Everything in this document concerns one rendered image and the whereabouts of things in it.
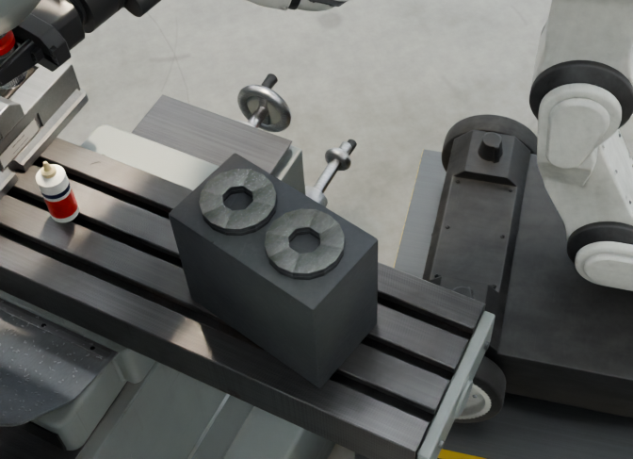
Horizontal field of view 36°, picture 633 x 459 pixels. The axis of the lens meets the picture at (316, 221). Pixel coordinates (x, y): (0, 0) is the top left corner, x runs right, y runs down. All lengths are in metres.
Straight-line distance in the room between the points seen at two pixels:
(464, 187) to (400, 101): 0.99
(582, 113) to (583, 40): 0.10
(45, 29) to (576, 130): 0.72
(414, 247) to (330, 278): 0.92
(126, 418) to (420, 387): 0.49
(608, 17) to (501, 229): 0.58
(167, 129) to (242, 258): 0.71
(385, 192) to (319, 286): 1.53
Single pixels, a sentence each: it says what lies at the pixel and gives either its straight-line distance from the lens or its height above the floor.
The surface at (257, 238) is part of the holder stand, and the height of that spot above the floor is 1.12.
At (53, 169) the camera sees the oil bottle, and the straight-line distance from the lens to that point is 1.35.
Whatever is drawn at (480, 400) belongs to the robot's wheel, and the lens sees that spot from 1.73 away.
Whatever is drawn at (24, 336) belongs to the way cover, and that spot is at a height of 0.87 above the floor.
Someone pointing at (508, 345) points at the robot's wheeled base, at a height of 0.57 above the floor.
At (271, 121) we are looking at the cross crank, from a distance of 1.92.
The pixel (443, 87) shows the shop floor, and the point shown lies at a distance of 2.84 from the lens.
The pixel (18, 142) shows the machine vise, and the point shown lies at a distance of 1.48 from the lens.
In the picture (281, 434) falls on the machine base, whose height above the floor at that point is 0.20.
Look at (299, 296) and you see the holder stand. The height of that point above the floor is 1.12.
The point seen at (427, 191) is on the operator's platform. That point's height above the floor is 0.40.
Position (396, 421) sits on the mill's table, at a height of 0.94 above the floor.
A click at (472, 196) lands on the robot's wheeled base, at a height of 0.59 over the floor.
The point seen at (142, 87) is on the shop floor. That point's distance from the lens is 2.92.
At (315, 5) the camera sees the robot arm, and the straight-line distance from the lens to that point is 1.31.
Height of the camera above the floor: 2.01
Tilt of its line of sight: 53 degrees down
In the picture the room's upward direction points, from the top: 4 degrees counter-clockwise
